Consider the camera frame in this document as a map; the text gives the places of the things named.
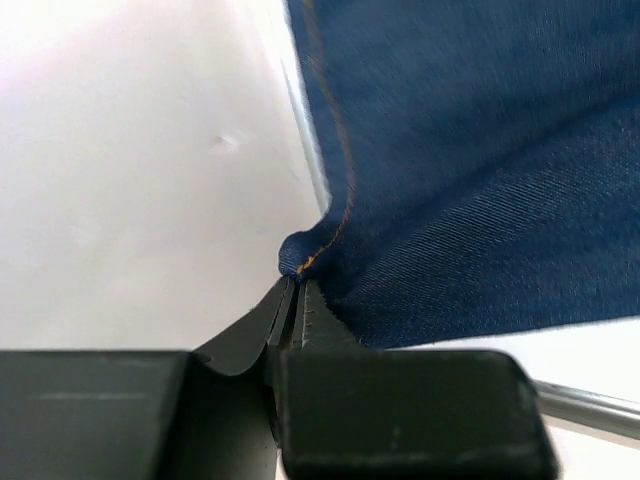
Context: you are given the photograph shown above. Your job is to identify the aluminium rail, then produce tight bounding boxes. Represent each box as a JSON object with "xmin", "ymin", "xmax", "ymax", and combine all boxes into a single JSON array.
[{"xmin": 532, "ymin": 380, "xmax": 639, "ymax": 440}]

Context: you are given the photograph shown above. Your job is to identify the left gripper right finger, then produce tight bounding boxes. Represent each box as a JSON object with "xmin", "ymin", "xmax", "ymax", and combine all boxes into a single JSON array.
[{"xmin": 272, "ymin": 281, "xmax": 560, "ymax": 479}]

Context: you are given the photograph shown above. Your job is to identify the dark blue denim trousers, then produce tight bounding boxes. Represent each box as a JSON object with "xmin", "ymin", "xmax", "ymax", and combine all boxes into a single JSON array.
[{"xmin": 279, "ymin": 1, "xmax": 639, "ymax": 348}]

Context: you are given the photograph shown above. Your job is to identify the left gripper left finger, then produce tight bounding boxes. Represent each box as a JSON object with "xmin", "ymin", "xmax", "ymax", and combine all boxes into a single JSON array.
[{"xmin": 1, "ymin": 279, "xmax": 295, "ymax": 479}]

